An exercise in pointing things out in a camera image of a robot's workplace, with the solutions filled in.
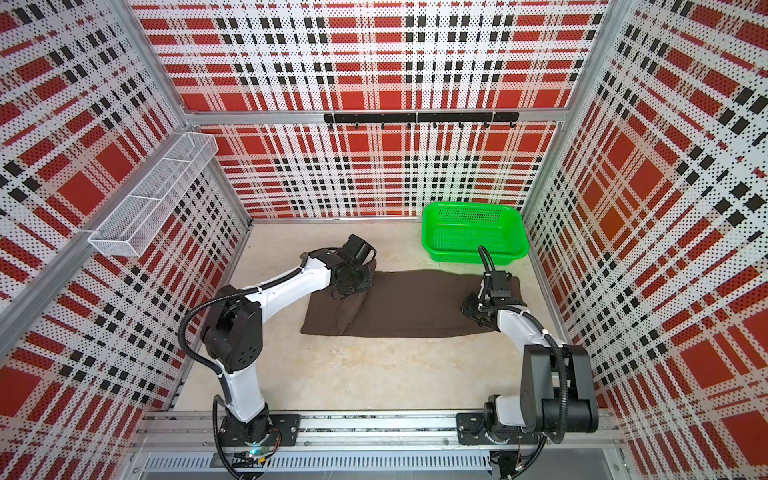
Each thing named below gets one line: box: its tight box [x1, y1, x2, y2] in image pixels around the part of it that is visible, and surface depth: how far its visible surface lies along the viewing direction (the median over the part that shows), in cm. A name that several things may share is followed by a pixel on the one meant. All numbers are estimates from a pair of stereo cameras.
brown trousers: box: [300, 269, 523, 337], surface depth 98 cm
